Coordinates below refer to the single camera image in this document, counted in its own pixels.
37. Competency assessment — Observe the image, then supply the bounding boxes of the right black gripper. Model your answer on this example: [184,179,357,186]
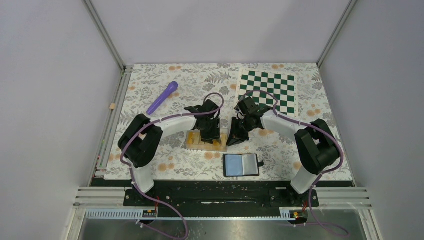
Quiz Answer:
[226,116,257,147]

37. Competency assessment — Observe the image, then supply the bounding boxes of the clear plastic card box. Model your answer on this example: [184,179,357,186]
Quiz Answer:
[184,127,230,153]

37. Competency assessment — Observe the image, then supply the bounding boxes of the black leather card holder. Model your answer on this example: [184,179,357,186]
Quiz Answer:
[222,154,264,177]

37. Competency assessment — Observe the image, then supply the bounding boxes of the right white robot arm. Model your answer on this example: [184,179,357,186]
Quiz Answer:
[226,97,343,206]

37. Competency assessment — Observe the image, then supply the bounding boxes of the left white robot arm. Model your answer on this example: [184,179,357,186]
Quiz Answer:
[118,99,222,206]

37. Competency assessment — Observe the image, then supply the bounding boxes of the gold credit cards stack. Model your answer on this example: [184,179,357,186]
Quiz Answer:
[186,131,201,148]

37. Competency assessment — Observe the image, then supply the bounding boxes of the floral pattern table mat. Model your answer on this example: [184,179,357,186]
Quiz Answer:
[104,63,340,181]

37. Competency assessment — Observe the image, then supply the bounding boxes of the green white chessboard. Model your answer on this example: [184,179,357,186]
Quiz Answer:
[235,68,299,118]

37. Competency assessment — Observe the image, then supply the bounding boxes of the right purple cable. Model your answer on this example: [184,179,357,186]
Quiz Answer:
[238,90,350,239]

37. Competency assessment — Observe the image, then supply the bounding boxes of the purple cable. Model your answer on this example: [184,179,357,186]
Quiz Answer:
[238,90,350,239]
[119,92,225,240]

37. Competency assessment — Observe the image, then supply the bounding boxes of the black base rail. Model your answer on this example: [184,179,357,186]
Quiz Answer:
[91,178,355,219]

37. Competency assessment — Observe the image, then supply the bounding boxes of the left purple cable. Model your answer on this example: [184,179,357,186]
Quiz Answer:
[119,92,225,240]

